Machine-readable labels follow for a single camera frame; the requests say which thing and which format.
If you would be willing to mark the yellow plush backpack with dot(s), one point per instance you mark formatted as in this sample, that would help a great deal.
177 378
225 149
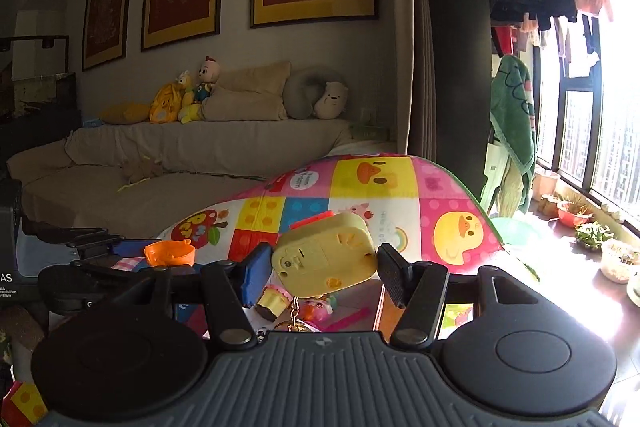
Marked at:
164 104

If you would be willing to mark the light blue packet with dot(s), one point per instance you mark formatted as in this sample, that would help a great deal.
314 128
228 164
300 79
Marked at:
92 122

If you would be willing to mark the small green plant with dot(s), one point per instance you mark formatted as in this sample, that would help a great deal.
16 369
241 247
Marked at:
595 236

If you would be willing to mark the pink plastic toy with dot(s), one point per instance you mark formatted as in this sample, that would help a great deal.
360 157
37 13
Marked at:
317 309

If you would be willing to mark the beige cushion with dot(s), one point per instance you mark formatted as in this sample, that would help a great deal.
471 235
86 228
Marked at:
255 77
245 104

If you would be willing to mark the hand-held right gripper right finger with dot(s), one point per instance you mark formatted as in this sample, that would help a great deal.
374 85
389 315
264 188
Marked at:
395 274

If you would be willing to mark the large white plant pot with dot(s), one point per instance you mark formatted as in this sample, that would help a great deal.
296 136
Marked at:
620 262

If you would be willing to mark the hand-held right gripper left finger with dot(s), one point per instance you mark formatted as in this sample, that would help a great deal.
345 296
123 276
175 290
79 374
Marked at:
256 277

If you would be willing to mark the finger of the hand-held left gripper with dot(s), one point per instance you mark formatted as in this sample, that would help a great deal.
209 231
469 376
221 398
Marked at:
130 247
125 271

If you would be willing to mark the orange toy cup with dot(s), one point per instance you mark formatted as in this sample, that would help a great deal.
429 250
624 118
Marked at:
170 254

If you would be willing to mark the pale yellow plastic toy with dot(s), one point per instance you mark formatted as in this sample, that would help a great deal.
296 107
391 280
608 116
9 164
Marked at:
325 257

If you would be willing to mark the red hanging garment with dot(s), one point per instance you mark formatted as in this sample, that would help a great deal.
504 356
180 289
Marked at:
504 41

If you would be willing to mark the glass tank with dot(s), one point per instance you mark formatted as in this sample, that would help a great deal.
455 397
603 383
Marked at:
45 97

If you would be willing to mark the green towel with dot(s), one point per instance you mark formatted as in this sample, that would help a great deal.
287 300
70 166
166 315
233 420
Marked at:
512 122

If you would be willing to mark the small yellow plush toy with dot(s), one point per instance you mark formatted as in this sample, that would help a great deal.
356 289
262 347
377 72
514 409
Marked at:
190 104

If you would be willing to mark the grey neck pillow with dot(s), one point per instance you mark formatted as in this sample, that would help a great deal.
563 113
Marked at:
300 92

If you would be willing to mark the brown plush toy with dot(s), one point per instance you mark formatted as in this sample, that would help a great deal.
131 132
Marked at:
142 172

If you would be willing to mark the dark brown curtain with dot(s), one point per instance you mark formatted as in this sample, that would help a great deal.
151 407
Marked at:
450 57

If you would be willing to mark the white bear plush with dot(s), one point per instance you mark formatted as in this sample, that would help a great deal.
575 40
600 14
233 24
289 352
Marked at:
331 101

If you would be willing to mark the red plant pot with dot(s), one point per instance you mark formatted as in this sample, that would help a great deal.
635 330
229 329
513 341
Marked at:
574 217

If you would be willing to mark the colourful play mat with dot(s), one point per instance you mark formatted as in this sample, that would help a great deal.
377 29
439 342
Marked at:
425 187

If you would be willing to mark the cartoon boy doll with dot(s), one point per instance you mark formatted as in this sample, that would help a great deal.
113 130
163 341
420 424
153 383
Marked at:
206 79

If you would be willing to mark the green plastic basin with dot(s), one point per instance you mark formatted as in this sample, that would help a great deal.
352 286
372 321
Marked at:
517 232

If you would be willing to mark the white hanging garment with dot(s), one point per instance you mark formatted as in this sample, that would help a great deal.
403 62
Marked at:
575 39

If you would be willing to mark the toy cake slice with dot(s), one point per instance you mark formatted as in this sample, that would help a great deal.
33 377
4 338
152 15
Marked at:
272 304

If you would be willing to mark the beige sofa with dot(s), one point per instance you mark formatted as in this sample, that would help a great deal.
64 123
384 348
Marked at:
200 147

